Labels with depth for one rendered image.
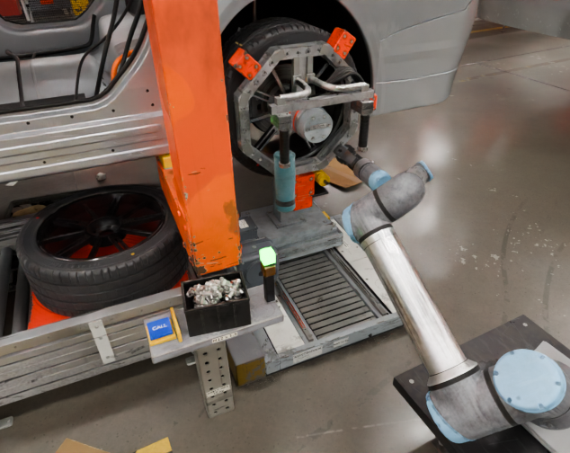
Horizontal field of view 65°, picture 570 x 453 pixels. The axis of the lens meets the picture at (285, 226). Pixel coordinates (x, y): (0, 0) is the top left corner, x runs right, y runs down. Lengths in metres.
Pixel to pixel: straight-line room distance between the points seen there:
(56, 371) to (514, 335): 1.63
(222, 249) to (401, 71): 1.20
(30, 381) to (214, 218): 0.89
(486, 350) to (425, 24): 1.38
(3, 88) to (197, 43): 1.51
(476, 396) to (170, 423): 1.07
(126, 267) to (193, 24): 0.90
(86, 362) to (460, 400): 1.27
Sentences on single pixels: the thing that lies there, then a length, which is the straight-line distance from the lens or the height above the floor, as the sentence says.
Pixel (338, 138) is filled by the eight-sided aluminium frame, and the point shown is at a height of 0.71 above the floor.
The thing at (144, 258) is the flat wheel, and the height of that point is 0.49.
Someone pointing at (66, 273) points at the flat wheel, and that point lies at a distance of 1.76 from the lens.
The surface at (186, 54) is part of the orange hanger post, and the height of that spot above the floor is 1.24.
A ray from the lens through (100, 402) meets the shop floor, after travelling 1.98.
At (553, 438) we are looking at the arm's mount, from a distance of 1.54.
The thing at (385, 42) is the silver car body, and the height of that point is 1.07.
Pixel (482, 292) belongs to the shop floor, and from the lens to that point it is 2.41.
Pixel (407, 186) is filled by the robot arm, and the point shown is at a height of 0.85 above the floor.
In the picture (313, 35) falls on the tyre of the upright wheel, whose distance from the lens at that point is 1.93.
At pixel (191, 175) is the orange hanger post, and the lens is 1.35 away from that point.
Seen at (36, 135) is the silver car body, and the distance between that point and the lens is 1.83.
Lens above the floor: 1.52
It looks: 35 degrees down
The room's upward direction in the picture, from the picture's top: 1 degrees counter-clockwise
